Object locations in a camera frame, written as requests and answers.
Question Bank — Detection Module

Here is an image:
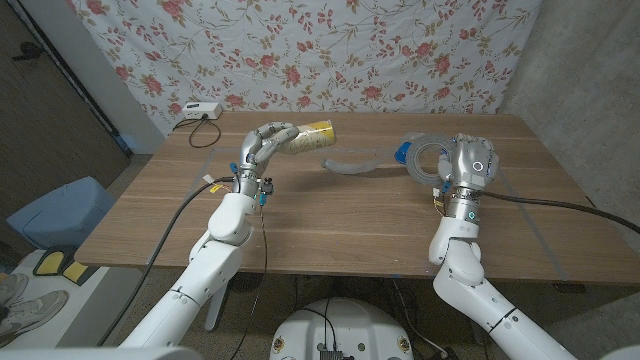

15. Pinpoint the floral backdrop cloth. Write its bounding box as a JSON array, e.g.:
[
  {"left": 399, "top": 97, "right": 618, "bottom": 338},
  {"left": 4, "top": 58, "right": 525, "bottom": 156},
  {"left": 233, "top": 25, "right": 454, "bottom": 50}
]
[{"left": 67, "top": 0, "right": 544, "bottom": 139}]

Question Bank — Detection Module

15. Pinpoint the grey sneaker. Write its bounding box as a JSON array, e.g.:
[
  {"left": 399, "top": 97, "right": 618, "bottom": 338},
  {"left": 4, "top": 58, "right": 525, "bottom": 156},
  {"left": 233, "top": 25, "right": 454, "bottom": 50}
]
[
  {"left": 0, "top": 289, "right": 69, "bottom": 337},
  {"left": 0, "top": 272, "right": 29, "bottom": 307}
]

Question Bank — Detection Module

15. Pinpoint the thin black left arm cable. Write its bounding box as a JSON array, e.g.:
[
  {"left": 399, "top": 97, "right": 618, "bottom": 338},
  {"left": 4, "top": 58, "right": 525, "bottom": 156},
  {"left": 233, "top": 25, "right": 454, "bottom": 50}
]
[{"left": 229, "top": 197, "right": 270, "bottom": 360}]

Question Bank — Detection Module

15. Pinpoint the cream plastic drink bottle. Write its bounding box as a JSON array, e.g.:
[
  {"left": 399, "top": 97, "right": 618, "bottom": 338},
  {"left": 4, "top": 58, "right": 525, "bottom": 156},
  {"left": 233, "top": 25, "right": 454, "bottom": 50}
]
[{"left": 284, "top": 119, "right": 337, "bottom": 156}]

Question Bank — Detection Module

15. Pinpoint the yellow black slipper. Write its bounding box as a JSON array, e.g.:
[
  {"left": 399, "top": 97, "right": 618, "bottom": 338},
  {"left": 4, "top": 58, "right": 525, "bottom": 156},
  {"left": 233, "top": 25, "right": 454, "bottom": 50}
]
[
  {"left": 62, "top": 260, "right": 90, "bottom": 284},
  {"left": 32, "top": 249, "right": 66, "bottom": 277}
]

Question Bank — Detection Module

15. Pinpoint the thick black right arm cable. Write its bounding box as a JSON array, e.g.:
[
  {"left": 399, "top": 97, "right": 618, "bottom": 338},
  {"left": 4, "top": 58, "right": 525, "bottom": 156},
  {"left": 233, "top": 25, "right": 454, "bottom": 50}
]
[{"left": 473, "top": 189, "right": 640, "bottom": 236}]

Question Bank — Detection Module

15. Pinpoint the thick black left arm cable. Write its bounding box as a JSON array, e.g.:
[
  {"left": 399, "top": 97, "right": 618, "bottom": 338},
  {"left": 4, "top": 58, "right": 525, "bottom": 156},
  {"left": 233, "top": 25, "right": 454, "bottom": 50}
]
[{"left": 95, "top": 175, "right": 236, "bottom": 348}]

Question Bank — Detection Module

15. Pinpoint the black door hook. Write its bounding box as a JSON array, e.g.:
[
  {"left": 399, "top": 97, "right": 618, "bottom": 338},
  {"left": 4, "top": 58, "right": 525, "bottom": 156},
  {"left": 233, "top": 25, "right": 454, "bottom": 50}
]
[{"left": 12, "top": 41, "right": 45, "bottom": 62}]

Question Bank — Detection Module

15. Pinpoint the black power cord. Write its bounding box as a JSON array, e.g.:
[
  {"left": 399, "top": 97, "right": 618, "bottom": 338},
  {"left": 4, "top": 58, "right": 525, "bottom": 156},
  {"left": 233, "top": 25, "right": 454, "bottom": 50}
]
[{"left": 172, "top": 115, "right": 223, "bottom": 150}]

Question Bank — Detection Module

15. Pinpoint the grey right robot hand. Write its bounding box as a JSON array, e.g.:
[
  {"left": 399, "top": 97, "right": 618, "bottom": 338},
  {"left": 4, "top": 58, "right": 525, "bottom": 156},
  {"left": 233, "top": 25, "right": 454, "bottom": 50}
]
[{"left": 437, "top": 132, "right": 501, "bottom": 192}]

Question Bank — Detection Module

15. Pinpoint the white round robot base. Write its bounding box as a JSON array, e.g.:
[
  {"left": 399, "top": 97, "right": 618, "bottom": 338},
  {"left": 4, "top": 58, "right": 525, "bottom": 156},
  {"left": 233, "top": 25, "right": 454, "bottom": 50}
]
[{"left": 269, "top": 297, "right": 415, "bottom": 360}]

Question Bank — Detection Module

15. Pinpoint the grey duct tape roll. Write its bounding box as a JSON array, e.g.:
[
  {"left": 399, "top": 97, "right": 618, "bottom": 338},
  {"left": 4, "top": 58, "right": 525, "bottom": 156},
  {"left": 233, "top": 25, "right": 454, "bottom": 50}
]
[{"left": 321, "top": 131, "right": 457, "bottom": 187}]

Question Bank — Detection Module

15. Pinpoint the blue plastic bin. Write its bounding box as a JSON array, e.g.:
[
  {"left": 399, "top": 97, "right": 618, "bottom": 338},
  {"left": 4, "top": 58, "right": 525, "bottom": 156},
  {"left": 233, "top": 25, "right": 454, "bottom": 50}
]
[{"left": 6, "top": 175, "right": 117, "bottom": 251}]

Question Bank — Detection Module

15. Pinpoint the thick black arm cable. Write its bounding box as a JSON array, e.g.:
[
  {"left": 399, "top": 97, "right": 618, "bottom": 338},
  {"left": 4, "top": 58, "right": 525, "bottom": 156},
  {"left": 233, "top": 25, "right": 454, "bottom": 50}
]
[
  {"left": 95, "top": 175, "right": 236, "bottom": 348},
  {"left": 473, "top": 189, "right": 640, "bottom": 236}
]

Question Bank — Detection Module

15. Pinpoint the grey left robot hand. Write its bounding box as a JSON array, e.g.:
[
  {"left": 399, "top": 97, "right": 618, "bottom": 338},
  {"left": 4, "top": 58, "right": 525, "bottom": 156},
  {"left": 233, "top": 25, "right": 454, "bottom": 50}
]
[{"left": 233, "top": 121, "right": 302, "bottom": 195}]

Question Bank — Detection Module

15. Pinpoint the black cable on base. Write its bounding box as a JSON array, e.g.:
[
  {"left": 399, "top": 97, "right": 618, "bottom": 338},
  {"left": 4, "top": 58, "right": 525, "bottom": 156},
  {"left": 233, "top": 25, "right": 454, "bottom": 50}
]
[{"left": 299, "top": 298, "right": 337, "bottom": 351}]

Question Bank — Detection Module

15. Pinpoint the white power adapter box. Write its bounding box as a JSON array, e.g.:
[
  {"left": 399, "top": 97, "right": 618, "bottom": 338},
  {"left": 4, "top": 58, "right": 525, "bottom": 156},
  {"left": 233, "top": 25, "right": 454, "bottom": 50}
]
[{"left": 181, "top": 101, "right": 224, "bottom": 121}]

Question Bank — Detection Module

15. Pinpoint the white table leg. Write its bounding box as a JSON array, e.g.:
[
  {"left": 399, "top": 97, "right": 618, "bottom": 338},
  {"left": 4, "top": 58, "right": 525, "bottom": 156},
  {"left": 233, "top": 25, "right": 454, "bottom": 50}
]
[{"left": 204, "top": 289, "right": 229, "bottom": 333}]

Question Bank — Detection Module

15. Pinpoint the white floor platform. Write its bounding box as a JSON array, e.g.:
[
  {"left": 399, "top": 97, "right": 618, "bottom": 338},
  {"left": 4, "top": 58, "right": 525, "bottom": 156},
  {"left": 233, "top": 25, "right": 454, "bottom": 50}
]
[{"left": 0, "top": 248, "right": 150, "bottom": 350}]

